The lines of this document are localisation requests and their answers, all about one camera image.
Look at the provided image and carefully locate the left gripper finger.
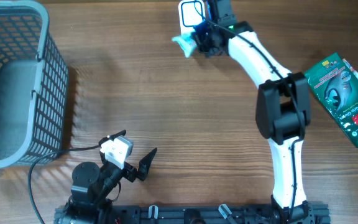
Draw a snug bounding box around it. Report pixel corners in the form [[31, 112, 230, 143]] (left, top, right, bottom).
[[137, 148, 157, 181], [98, 129, 126, 146]]

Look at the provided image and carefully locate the teal wet wipes pack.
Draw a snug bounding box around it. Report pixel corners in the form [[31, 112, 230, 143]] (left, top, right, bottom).
[[172, 33, 197, 58]]

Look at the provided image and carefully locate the green 3M gloves package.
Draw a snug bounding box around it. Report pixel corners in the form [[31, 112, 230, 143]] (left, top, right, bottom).
[[305, 53, 358, 148]]

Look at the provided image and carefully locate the red snack packet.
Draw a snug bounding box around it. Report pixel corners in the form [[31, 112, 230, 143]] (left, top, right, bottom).
[[342, 58, 355, 72]]

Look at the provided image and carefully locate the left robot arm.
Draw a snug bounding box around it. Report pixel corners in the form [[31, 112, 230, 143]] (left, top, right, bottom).
[[53, 130, 158, 224]]

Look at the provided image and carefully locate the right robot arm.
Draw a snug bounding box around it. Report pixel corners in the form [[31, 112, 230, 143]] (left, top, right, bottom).
[[192, 1, 311, 223]]

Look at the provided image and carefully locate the white barcode scanner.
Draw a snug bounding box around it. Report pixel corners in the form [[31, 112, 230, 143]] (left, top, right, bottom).
[[178, 0, 205, 34]]

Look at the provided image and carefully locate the grey plastic shopping basket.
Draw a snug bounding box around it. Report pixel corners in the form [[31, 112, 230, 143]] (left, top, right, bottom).
[[0, 1, 70, 169]]

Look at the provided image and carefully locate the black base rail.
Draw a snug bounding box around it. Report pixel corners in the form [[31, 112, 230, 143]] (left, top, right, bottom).
[[53, 203, 331, 224]]

